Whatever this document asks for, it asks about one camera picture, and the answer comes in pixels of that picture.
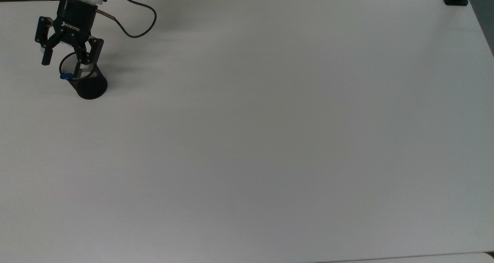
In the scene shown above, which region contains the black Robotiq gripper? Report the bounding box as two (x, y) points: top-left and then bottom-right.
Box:
(34, 0), (104, 79)

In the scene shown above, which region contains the white adjacent table edge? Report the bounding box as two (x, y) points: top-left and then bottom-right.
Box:
(316, 252), (494, 263)

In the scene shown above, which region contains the blue white whiteboard marker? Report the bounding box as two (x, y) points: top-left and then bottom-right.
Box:
(60, 64), (95, 81)

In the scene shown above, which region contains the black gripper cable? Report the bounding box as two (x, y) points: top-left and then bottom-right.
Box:
(96, 0), (157, 39)

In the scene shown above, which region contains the black mesh pen cup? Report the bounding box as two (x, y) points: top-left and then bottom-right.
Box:
(59, 51), (108, 100)

